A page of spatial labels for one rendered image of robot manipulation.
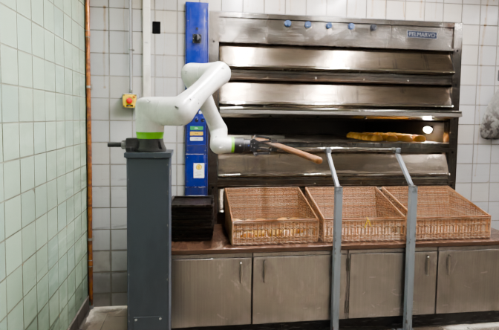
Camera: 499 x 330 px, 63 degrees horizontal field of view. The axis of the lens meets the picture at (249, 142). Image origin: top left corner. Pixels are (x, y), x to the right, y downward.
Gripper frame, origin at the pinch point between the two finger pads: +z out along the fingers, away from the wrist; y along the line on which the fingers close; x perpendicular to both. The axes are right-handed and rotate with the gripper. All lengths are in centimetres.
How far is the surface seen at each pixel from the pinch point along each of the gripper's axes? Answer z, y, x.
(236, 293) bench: -23, 90, 1
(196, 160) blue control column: -48, 15, -50
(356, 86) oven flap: 71, -41, -56
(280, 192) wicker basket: 13, 38, -49
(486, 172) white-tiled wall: 181, 24, -53
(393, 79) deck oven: 99, -47, -53
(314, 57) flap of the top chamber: 37, -61, -53
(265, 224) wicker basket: -5.3, 48.7, -3.7
